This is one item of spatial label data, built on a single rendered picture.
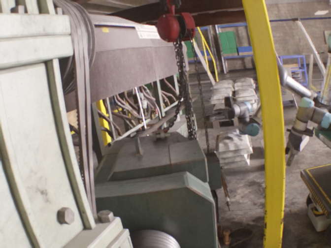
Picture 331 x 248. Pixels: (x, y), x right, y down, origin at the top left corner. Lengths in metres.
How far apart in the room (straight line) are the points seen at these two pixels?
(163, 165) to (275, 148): 0.56
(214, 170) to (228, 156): 2.07
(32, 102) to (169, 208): 0.53
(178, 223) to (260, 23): 0.84
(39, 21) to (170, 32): 1.01
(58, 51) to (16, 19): 0.14
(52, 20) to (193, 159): 0.64
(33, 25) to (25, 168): 0.27
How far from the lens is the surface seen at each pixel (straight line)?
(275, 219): 1.54
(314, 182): 2.06
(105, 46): 1.90
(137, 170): 1.03
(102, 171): 1.17
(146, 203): 0.94
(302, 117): 1.51
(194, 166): 1.03
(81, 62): 0.74
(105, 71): 1.86
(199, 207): 0.95
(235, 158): 3.40
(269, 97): 1.33
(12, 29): 0.56
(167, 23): 1.55
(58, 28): 0.66
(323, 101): 1.61
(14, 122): 0.57
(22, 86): 0.59
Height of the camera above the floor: 1.19
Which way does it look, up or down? 10 degrees down
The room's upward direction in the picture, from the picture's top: 9 degrees counter-clockwise
